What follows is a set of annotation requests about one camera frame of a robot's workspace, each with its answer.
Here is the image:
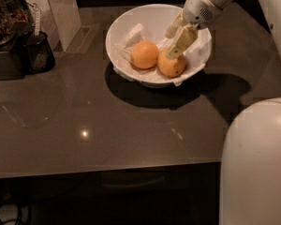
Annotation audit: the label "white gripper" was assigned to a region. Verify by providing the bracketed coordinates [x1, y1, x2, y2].
[165, 0, 223, 59]

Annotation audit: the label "orange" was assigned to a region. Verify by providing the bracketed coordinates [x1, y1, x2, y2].
[157, 48, 186, 78]
[131, 40, 159, 69]

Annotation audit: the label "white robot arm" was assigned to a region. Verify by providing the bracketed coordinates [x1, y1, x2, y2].
[165, 0, 281, 225]

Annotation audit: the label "white bowl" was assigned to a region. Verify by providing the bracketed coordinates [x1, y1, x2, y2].
[105, 4, 214, 89]

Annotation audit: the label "white cloth in bowl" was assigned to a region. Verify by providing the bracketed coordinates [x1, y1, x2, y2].
[111, 13, 213, 87]

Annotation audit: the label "white standing panel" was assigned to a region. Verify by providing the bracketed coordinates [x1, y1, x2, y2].
[26, 0, 81, 52]

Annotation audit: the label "black mesh cup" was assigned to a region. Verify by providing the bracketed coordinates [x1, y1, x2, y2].
[20, 31, 55, 74]

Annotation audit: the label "silver utensil in cup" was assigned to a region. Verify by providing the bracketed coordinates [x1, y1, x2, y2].
[27, 3, 41, 45]

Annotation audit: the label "dark metal box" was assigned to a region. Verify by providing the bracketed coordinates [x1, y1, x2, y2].
[0, 38, 25, 81]

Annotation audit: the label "glass jar of granola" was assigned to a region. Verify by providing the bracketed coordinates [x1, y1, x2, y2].
[0, 0, 29, 46]

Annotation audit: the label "black cables on floor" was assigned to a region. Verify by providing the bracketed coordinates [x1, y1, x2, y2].
[0, 203, 34, 225]

